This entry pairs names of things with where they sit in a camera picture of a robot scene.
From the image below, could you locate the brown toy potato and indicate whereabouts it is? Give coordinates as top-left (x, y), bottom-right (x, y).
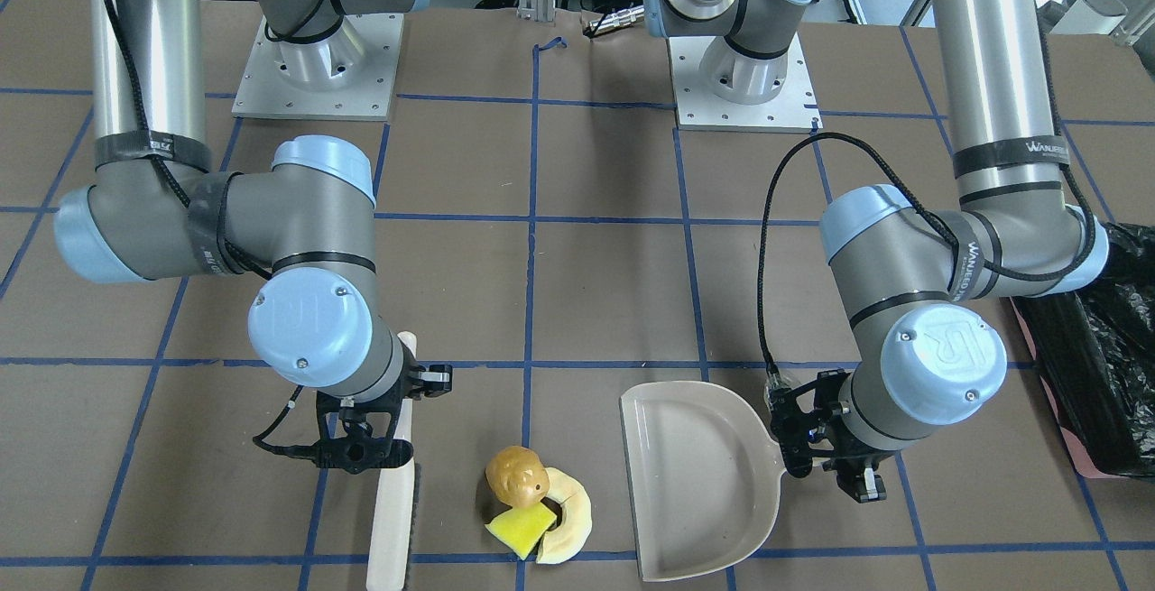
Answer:
top-left (485, 446), bottom-right (551, 508)

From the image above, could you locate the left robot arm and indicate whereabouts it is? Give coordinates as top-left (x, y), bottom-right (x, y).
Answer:
top-left (755, 0), bottom-right (1109, 503)

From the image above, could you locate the pale toy croissant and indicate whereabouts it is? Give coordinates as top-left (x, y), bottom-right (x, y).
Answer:
top-left (536, 466), bottom-right (593, 564)

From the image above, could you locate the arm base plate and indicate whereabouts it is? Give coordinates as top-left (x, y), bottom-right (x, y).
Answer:
top-left (232, 13), bottom-right (405, 122)
top-left (668, 35), bottom-right (824, 134)

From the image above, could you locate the yellow sponge piece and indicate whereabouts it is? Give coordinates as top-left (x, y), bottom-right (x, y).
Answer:
top-left (485, 503), bottom-right (558, 559)

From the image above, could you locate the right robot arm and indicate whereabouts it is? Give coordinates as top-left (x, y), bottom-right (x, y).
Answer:
top-left (53, 0), bottom-right (450, 476)

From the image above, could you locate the beige plastic dustpan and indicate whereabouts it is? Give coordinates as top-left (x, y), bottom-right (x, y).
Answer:
top-left (620, 381), bottom-right (785, 582)

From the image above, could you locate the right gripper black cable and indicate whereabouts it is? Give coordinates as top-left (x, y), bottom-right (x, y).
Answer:
top-left (88, 0), bottom-right (271, 280)

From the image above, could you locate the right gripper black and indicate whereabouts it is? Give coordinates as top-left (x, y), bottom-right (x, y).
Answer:
top-left (307, 364), bottom-right (450, 476)

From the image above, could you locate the white hand brush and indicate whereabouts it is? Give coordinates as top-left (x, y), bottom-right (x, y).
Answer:
top-left (365, 331), bottom-right (423, 591)

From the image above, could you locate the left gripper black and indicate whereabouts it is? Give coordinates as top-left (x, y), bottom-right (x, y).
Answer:
top-left (767, 371), bottom-right (894, 503)

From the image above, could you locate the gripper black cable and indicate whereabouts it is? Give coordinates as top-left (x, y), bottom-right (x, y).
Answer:
top-left (88, 0), bottom-right (271, 280)
top-left (757, 132), bottom-right (1097, 380)

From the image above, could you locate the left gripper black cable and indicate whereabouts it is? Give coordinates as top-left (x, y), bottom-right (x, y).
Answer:
top-left (757, 132), bottom-right (1097, 380)

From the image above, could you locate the bin with black bag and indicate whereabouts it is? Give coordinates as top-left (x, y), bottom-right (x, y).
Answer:
top-left (1012, 224), bottom-right (1154, 482)

